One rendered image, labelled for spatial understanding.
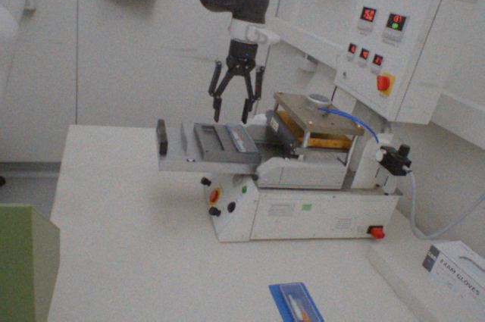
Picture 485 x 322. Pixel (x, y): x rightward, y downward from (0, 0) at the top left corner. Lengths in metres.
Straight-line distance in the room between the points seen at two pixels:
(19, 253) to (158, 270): 0.40
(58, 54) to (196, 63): 0.81
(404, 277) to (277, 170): 0.43
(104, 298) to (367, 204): 0.75
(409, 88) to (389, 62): 0.09
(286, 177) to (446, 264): 0.47
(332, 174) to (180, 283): 0.49
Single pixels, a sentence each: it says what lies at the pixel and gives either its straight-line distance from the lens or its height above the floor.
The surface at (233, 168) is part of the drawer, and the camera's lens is 1.03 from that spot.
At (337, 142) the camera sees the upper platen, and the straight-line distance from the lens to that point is 1.12.
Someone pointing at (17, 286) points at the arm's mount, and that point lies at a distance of 0.73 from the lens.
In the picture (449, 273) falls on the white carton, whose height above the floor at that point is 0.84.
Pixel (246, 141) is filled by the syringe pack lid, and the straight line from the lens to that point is 1.09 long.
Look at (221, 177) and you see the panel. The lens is 1.21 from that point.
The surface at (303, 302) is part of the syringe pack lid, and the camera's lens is 0.97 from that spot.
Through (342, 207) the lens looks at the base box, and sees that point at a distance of 1.16.
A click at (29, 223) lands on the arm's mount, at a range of 0.64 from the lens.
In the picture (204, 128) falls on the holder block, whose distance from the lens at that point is 1.17.
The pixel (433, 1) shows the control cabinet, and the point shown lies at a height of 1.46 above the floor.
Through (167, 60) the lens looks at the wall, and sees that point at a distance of 2.50.
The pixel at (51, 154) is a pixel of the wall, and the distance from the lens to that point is 2.73.
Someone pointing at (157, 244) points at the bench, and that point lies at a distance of 1.06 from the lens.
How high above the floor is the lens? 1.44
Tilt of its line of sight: 23 degrees down
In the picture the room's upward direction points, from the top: 12 degrees clockwise
